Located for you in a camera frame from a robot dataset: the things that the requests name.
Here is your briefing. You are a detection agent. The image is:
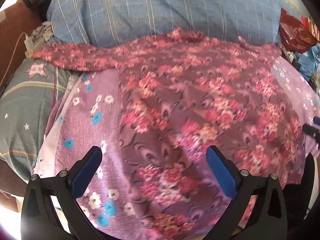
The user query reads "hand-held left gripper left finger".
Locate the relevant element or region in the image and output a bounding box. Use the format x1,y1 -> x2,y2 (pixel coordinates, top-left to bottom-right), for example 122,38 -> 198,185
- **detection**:
21,145 -> 110,240

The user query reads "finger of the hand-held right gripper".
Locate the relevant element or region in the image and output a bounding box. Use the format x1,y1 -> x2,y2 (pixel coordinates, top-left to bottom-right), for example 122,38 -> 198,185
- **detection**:
302,116 -> 320,143

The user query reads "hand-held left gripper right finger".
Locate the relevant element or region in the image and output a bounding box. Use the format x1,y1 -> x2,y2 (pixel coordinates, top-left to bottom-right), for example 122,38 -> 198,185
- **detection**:
205,145 -> 288,240

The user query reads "pink floral garment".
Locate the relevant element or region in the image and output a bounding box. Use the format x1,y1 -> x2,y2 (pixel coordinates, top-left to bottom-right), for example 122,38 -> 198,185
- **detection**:
31,27 -> 307,240

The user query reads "purple floral bedsheet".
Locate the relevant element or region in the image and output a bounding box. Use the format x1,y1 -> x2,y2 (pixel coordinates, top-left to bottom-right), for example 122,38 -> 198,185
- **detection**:
32,55 -> 320,240

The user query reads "blue cloth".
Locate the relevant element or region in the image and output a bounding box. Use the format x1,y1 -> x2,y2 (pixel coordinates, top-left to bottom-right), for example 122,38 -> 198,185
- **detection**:
295,43 -> 320,81

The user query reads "grey star-patterned pillow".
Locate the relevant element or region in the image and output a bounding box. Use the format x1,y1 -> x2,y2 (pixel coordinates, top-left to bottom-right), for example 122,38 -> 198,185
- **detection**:
0,59 -> 75,183

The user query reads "red plastic bag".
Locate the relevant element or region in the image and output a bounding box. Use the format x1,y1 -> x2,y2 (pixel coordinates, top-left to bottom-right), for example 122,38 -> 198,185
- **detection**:
278,7 -> 318,53

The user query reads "white charger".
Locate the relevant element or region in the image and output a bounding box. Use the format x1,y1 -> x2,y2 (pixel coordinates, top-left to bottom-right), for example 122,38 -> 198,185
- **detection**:
24,35 -> 45,57

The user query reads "small grey white cloth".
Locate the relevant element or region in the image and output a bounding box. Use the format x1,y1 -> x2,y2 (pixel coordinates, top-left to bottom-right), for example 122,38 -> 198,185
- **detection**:
31,21 -> 54,43

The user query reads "brown headboard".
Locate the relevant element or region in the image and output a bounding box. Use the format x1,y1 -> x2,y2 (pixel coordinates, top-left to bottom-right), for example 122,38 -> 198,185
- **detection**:
0,0 -> 52,87

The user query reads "blue striped pillow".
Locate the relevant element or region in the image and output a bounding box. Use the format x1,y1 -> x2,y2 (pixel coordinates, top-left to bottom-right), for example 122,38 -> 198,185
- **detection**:
46,0 -> 300,50

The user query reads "beige charger cable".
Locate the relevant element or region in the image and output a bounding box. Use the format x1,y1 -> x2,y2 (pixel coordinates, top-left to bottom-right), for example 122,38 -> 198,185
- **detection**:
0,32 -> 29,87

